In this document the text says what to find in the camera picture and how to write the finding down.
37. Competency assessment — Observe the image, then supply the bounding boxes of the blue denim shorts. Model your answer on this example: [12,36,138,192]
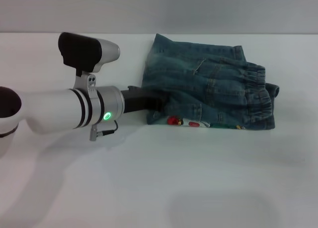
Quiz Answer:
[142,33,280,131]

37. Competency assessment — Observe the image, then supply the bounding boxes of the silver left camera mount bracket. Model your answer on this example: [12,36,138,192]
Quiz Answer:
[73,73,97,92]

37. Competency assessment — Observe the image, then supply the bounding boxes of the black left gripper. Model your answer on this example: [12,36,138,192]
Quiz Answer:
[120,85,164,114]

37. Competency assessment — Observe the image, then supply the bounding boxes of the left arm plug and cable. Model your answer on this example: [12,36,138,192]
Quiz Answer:
[89,120,119,142]

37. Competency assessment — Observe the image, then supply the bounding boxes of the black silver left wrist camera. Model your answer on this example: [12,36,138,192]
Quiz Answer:
[58,32,121,77]

